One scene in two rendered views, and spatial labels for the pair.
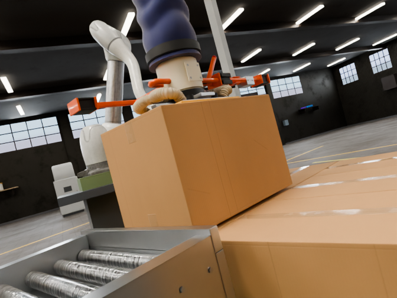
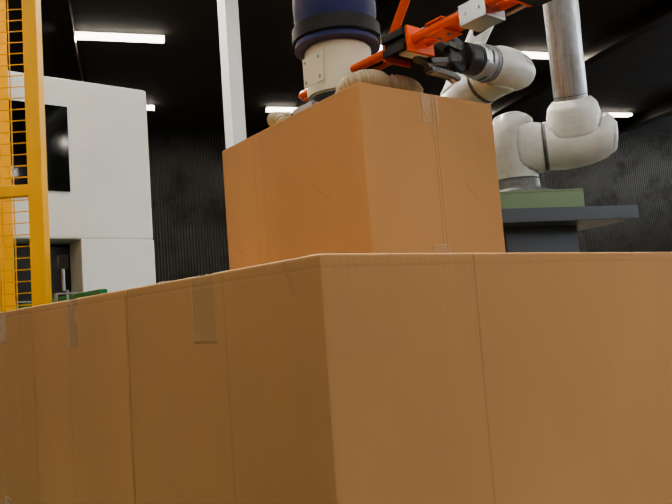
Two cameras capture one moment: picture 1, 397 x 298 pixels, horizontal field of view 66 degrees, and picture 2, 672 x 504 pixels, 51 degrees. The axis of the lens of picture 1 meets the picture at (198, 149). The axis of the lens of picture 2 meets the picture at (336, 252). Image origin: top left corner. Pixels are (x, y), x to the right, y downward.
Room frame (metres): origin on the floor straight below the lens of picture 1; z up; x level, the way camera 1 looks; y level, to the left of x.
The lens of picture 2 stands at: (1.44, -1.74, 0.50)
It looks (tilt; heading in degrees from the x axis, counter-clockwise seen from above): 5 degrees up; 98
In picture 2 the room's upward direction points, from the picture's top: 4 degrees counter-clockwise
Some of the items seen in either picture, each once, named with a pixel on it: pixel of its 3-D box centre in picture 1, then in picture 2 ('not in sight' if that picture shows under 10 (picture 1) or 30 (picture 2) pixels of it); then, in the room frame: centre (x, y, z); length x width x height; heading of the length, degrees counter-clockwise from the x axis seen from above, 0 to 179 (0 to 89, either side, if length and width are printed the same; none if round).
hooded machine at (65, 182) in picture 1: (67, 188); not in sight; (9.03, 4.01, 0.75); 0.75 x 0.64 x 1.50; 25
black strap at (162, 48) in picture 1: (172, 55); (337, 37); (1.25, 0.00, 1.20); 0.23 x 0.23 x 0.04
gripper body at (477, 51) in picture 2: not in sight; (459, 57); (1.55, -0.06, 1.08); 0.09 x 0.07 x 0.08; 46
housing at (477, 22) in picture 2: (245, 82); (481, 13); (1.58, -0.32, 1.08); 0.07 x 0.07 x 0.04; 46
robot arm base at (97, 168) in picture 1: (97, 168); (511, 191); (1.71, 0.57, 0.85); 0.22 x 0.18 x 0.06; 123
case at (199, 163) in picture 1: (201, 160); (353, 207); (1.26, 0.00, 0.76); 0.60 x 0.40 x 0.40; 134
